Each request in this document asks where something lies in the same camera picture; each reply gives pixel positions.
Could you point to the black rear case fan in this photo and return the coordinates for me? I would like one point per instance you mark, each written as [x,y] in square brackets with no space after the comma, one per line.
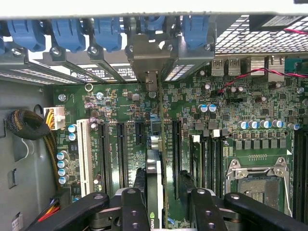
[274,22]

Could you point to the socket locking lever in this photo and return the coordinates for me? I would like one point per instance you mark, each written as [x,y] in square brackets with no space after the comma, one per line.
[289,192]

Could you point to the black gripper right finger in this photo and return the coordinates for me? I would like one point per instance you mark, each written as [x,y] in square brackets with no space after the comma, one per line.
[208,213]

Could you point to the green motherboard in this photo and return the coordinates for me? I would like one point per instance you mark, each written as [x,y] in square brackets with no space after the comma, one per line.
[125,106]

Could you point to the black long expansion slot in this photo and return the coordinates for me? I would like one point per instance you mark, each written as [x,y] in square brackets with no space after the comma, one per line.
[122,154]
[104,156]
[177,154]

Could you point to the white PCI expansion slot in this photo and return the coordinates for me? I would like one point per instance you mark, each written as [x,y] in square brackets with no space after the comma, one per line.
[84,156]

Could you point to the silver USB port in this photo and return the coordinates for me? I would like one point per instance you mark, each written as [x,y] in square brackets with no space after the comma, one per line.
[234,67]
[217,67]

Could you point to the black short expansion slot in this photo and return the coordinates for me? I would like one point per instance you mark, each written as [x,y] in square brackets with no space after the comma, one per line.
[139,133]

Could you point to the blue card retention clip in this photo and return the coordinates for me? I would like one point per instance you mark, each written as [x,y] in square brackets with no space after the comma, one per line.
[2,45]
[108,33]
[195,31]
[68,33]
[154,25]
[26,33]

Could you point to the white power connector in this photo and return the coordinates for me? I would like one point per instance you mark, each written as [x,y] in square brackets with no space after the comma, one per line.
[59,118]

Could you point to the black RAM slot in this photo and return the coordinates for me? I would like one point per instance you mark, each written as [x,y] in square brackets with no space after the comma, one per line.
[221,168]
[297,168]
[304,168]
[206,163]
[214,166]

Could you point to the silver rear port housing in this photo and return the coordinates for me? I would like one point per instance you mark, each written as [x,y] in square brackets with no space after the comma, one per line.
[258,66]
[276,69]

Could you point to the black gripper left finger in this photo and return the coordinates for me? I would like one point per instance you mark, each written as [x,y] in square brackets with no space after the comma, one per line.
[133,211]

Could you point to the CPU socket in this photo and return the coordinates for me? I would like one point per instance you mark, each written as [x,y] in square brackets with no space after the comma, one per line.
[257,192]

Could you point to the open grey PC case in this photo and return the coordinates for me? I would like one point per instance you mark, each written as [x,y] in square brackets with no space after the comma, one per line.
[9,63]

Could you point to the teal rear connector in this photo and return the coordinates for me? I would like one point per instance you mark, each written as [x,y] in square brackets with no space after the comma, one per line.
[290,66]

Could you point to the blue expansion slot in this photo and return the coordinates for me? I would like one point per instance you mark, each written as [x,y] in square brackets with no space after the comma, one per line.
[154,119]

